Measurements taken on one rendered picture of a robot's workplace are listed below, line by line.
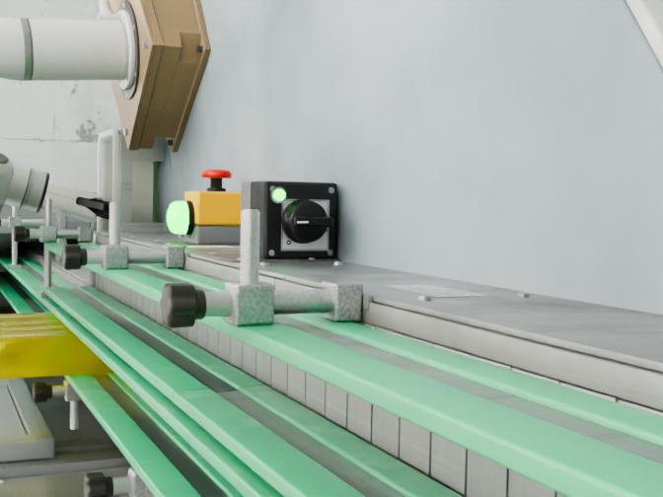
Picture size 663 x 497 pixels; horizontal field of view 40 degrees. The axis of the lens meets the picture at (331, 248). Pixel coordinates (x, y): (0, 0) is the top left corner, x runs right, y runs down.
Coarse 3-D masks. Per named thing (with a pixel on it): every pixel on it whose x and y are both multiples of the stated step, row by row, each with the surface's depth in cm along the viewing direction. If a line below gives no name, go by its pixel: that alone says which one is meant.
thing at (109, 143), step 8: (112, 128) 164; (104, 136) 172; (112, 136) 163; (104, 144) 177; (112, 144) 163; (104, 152) 177; (112, 152) 163; (104, 160) 177; (112, 160) 163; (104, 168) 178; (112, 168) 163; (104, 176) 178; (112, 176) 163; (104, 184) 178; (112, 184) 163; (104, 192) 178; (112, 192) 163; (104, 200) 178; (112, 200) 163; (104, 224) 178
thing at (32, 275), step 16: (0, 256) 254; (16, 272) 204; (32, 272) 209; (32, 288) 171; (48, 304) 148; (64, 320) 130; (80, 336) 117; (96, 352) 106; (112, 352) 103; (112, 368) 97; (128, 368) 94; (128, 384) 89; (144, 384) 86; (144, 400) 83; (160, 400) 79; (176, 416) 73; (192, 432) 69; (208, 448) 64; (224, 448) 64; (224, 464) 61; (240, 464) 61; (240, 480) 58; (256, 480) 57; (256, 496) 55; (272, 496) 54
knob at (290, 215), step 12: (300, 204) 91; (312, 204) 92; (288, 216) 91; (300, 216) 91; (312, 216) 92; (324, 216) 92; (288, 228) 92; (300, 228) 91; (312, 228) 92; (324, 228) 92; (300, 240) 92; (312, 240) 92
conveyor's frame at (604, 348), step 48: (96, 240) 157; (144, 240) 131; (288, 288) 74; (384, 288) 66; (432, 288) 66; (480, 288) 67; (432, 336) 53; (480, 336) 48; (528, 336) 45; (576, 336) 43; (624, 336) 44; (576, 384) 41; (624, 384) 38
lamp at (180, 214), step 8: (184, 200) 121; (176, 208) 119; (184, 208) 119; (192, 208) 120; (168, 216) 120; (176, 216) 119; (184, 216) 119; (192, 216) 119; (168, 224) 121; (176, 224) 119; (184, 224) 119; (192, 224) 120; (176, 232) 120; (184, 232) 120
